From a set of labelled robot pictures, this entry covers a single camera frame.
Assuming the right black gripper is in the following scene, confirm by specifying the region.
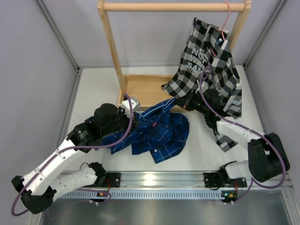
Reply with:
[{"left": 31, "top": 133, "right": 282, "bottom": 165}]
[{"left": 173, "top": 89, "right": 210, "bottom": 115}]

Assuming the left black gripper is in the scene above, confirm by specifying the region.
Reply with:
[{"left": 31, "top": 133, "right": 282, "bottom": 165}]
[{"left": 101, "top": 106, "right": 141, "bottom": 137}]

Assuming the blue plaid shirt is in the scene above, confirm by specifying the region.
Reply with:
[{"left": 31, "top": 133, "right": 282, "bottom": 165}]
[{"left": 85, "top": 97, "right": 190, "bottom": 164}]

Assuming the light blue wire hanger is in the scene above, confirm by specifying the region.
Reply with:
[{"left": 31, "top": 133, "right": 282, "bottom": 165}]
[{"left": 139, "top": 106, "right": 162, "bottom": 119}]

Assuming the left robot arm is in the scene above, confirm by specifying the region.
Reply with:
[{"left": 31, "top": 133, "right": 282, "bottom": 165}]
[{"left": 11, "top": 97, "right": 140, "bottom": 214}]

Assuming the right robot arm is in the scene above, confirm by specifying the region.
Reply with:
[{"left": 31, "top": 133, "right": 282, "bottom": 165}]
[{"left": 175, "top": 90, "right": 290, "bottom": 186}]

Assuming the black white checkered shirt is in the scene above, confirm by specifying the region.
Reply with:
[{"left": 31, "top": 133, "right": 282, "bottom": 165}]
[{"left": 161, "top": 17, "right": 243, "bottom": 152}]

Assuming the wooden clothes rack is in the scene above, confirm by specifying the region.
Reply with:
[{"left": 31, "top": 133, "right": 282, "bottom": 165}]
[{"left": 97, "top": 0, "right": 252, "bottom": 109}]

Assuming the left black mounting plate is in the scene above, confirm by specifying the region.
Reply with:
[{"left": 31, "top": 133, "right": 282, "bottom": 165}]
[{"left": 102, "top": 172, "right": 121, "bottom": 188}]

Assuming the black mounting plate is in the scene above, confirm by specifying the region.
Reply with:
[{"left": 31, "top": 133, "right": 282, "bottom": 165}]
[
  {"left": 203, "top": 172, "right": 222, "bottom": 190},
  {"left": 102, "top": 172, "right": 121, "bottom": 188}
]

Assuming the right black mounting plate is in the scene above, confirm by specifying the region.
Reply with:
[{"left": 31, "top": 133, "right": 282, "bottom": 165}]
[{"left": 203, "top": 172, "right": 222, "bottom": 190}]

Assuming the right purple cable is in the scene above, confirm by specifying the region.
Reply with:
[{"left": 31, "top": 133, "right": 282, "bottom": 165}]
[{"left": 198, "top": 64, "right": 287, "bottom": 203}]

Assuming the purple cable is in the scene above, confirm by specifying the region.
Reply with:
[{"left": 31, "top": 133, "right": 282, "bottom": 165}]
[
  {"left": 10, "top": 93, "right": 134, "bottom": 216},
  {"left": 198, "top": 64, "right": 287, "bottom": 203}
]

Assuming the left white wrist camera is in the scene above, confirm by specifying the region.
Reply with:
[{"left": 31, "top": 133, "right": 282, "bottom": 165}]
[{"left": 120, "top": 97, "right": 141, "bottom": 118}]

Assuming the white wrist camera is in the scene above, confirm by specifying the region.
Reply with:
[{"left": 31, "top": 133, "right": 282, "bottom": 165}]
[
  {"left": 120, "top": 97, "right": 141, "bottom": 118},
  {"left": 196, "top": 81, "right": 208, "bottom": 93}
]

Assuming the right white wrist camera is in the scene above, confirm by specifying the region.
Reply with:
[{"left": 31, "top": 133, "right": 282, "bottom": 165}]
[{"left": 196, "top": 81, "right": 208, "bottom": 93}]

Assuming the left aluminium frame post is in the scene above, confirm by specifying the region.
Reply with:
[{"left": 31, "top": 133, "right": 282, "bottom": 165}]
[{"left": 34, "top": 0, "right": 82, "bottom": 73}]

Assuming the aluminium frame post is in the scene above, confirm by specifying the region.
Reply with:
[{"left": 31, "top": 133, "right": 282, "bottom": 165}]
[
  {"left": 34, "top": 0, "right": 82, "bottom": 73},
  {"left": 242, "top": 0, "right": 290, "bottom": 68}
]

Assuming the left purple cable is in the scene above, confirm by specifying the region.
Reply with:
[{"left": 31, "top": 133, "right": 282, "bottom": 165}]
[{"left": 10, "top": 93, "right": 134, "bottom": 216}]

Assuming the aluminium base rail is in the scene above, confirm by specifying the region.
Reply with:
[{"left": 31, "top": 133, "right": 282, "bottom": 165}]
[{"left": 56, "top": 170, "right": 293, "bottom": 190}]

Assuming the perforated cable duct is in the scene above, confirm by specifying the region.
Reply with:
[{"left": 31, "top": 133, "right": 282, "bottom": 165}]
[{"left": 62, "top": 190, "right": 235, "bottom": 200}]

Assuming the pink wire hanger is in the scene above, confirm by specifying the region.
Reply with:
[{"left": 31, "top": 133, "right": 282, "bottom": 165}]
[{"left": 215, "top": 1, "right": 231, "bottom": 45}]

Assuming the right aluminium frame post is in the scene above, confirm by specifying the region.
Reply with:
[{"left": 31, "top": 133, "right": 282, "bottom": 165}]
[{"left": 242, "top": 0, "right": 290, "bottom": 68}]

